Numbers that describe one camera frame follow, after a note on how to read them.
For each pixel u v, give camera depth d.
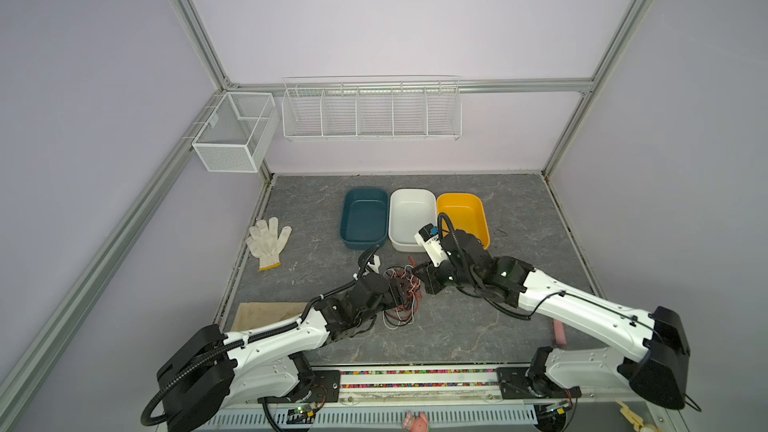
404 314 0.83
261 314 0.86
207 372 0.40
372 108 0.97
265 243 1.02
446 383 0.75
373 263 0.75
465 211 1.08
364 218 1.06
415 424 0.67
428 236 0.65
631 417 0.69
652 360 0.39
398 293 0.72
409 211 1.06
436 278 0.64
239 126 1.02
